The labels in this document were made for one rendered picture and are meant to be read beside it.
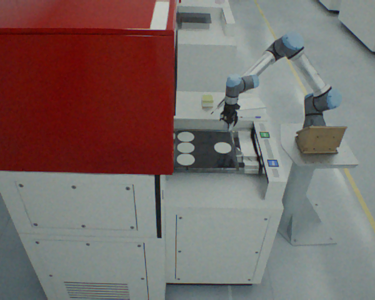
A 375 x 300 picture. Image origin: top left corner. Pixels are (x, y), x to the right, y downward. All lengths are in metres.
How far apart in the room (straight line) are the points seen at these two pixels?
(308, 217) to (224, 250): 1.03
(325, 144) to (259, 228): 0.70
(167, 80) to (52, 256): 1.17
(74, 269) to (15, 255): 0.93
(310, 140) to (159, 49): 1.38
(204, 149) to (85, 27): 1.17
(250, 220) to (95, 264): 0.85
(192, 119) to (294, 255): 1.28
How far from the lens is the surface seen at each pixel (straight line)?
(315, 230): 3.00
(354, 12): 7.25
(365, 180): 3.65
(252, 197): 1.95
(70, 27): 1.17
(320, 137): 2.29
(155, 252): 1.82
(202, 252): 2.16
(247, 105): 2.40
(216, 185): 1.98
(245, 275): 2.40
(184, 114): 2.27
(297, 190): 2.61
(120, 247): 1.81
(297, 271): 2.73
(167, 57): 1.15
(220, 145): 2.12
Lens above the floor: 2.19
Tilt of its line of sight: 39 degrees down
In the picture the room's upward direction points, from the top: 2 degrees clockwise
